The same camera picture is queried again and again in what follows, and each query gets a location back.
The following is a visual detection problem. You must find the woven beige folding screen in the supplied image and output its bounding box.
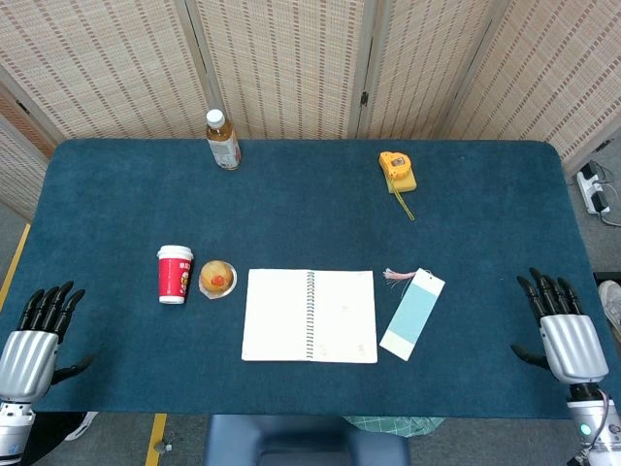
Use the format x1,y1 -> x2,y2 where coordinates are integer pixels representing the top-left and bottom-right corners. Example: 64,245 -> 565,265
0,0 -> 621,222

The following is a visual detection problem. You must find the yellow tape measure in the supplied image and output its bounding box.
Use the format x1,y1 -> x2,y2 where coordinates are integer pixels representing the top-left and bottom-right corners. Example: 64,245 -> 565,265
378,150 -> 416,221

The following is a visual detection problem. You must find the green checkered bag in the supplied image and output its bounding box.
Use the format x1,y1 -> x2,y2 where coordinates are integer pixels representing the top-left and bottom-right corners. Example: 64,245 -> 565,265
342,416 -> 445,439

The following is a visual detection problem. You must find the white black sneaker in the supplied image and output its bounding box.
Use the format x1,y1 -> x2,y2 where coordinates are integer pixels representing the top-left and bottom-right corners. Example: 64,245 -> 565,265
65,411 -> 99,442

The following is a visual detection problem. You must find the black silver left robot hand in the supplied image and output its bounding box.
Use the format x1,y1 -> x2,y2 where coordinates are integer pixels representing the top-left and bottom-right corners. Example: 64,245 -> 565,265
0,280 -> 97,405

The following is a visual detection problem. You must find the orange fruit jelly cup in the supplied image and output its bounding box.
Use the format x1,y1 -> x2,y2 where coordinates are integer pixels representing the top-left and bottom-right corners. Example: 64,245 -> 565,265
197,259 -> 239,301

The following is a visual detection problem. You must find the tea bottle with white cap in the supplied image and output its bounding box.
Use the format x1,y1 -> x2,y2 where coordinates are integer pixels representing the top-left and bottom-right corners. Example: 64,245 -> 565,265
205,109 -> 242,172

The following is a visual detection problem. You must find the dark blue table mat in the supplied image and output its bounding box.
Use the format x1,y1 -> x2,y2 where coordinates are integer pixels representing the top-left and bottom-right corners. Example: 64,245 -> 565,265
0,139 -> 621,418

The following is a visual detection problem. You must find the red paper cup white lid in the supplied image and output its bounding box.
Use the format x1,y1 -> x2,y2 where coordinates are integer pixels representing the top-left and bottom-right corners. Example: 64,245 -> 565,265
155,244 -> 195,306

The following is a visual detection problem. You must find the light blue cream paper bookmark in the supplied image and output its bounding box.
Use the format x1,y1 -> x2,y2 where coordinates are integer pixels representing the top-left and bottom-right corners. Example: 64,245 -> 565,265
378,266 -> 446,362

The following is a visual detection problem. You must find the dark blue chair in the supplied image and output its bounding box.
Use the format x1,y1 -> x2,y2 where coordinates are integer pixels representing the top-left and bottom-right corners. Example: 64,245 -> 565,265
203,414 -> 411,466

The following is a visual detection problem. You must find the white power strip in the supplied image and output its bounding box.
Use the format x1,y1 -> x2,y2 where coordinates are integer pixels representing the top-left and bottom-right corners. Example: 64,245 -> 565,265
575,162 -> 611,216

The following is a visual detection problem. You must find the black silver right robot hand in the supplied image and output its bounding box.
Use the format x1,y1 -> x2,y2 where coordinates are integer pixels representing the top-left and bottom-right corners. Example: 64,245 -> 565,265
509,267 -> 610,389

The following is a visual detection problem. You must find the open white spiral notebook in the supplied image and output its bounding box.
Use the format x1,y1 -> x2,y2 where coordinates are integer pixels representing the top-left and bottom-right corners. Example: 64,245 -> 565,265
241,268 -> 379,364

